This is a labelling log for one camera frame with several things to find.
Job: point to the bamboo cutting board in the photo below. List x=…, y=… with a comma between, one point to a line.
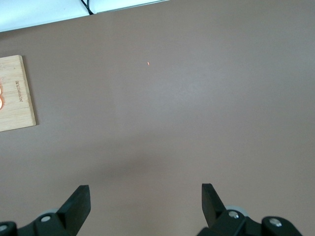
x=16, y=105

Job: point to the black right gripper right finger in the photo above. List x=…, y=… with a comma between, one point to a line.
x=211, y=206

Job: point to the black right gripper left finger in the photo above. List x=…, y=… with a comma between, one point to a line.
x=73, y=209

